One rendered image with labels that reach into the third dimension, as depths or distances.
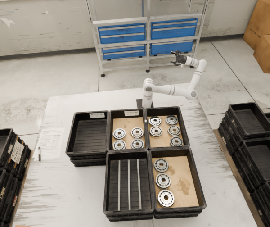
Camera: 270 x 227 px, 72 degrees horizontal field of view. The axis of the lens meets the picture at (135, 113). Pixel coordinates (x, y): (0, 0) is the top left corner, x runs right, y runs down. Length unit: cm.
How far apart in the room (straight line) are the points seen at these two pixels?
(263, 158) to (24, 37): 427
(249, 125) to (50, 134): 200
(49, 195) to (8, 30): 345
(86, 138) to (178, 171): 77
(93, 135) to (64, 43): 293
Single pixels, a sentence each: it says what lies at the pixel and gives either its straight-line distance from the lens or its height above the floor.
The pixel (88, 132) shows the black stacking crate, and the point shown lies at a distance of 162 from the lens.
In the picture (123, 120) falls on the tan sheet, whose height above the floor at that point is 83.
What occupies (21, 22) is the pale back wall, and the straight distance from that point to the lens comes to 429.
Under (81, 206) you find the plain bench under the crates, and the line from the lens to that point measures 151.
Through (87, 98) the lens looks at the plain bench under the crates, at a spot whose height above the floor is 70.
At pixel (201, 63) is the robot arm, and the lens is 190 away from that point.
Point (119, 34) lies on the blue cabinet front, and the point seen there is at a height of 74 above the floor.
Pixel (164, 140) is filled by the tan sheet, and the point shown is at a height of 83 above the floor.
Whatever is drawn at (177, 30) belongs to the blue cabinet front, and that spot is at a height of 71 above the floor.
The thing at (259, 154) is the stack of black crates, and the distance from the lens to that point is 227.
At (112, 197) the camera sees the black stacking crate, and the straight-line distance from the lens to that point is 134.
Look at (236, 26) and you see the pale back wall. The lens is 478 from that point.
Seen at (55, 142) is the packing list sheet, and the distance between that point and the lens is 183.
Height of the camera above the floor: 210
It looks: 49 degrees down
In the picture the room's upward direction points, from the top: 3 degrees counter-clockwise
